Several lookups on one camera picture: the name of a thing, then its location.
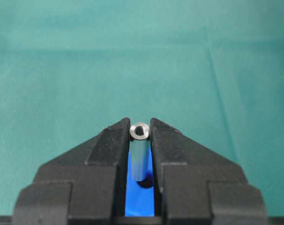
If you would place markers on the small metal shaft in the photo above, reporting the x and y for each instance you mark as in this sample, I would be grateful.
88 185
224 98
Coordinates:
139 150

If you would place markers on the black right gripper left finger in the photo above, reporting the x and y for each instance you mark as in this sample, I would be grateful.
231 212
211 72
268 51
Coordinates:
84 186

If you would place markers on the blue plastic gear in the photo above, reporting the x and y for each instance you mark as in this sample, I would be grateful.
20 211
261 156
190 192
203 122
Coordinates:
139 200

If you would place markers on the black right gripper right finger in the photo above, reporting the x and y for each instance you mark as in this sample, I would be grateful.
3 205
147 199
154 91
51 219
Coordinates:
195 186

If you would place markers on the green cloth mat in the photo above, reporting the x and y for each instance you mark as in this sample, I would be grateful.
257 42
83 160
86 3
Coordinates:
213 69

